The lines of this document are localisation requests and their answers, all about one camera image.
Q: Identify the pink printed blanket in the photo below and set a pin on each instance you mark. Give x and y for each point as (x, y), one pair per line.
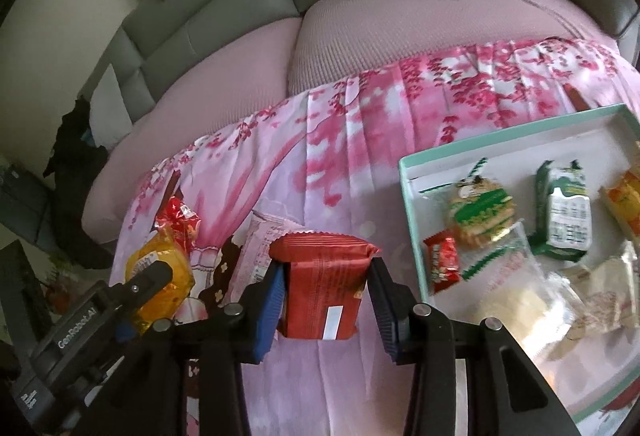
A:
(375, 116)

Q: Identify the red gold snack packet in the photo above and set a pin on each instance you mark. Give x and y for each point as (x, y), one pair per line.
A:
(175, 218)

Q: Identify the teal shallow cardboard box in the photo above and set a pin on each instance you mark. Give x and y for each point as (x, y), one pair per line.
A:
(500, 151)

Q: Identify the pink snack packet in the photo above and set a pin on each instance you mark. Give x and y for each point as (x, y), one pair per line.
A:
(255, 246)

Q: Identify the dark side cabinet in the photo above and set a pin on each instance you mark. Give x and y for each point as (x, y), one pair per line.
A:
(25, 206)

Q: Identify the green white snack packet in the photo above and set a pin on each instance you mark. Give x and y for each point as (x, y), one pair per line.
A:
(562, 216)

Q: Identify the large red snack packet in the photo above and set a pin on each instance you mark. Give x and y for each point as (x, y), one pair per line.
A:
(320, 276)

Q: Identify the black cloth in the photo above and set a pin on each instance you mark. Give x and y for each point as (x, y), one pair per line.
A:
(75, 176)

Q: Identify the clear pale cake packet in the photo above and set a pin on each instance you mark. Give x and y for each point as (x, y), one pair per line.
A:
(515, 306)

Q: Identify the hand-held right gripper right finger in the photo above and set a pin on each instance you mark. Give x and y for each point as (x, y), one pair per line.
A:
(387, 316)

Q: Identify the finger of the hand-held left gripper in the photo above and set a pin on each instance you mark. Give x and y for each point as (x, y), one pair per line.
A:
(126, 332)
(145, 278)

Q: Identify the clear beige cracker packet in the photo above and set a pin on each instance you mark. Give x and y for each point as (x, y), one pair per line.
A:
(600, 296)

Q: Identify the yellow snack packet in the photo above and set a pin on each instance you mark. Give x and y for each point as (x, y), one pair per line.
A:
(150, 248)

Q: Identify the small red snack packet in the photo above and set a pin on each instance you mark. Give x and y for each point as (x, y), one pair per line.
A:
(442, 261)

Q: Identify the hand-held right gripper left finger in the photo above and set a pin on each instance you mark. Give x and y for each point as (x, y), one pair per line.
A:
(265, 316)

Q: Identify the round cracker green packet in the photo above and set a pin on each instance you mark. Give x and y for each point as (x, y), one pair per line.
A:
(480, 211)

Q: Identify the orange snack packet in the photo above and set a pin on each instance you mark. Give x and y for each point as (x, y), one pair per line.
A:
(625, 196)

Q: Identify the pink sofa seat cover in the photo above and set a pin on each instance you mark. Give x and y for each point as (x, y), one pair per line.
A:
(350, 26)

